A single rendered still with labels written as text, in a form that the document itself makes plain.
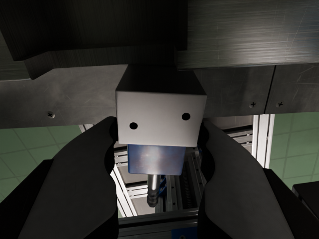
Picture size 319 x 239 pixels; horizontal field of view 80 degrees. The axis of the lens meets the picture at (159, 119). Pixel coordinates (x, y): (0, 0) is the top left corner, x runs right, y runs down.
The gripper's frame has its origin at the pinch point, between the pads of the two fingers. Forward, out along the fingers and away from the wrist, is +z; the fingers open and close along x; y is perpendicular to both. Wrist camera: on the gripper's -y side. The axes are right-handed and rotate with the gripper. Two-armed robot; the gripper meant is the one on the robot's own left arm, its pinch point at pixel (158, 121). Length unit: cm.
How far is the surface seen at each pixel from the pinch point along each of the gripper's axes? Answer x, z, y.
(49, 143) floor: -62, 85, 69
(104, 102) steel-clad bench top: -4.6, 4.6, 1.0
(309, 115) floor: 89, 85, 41
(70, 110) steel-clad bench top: -7.6, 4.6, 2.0
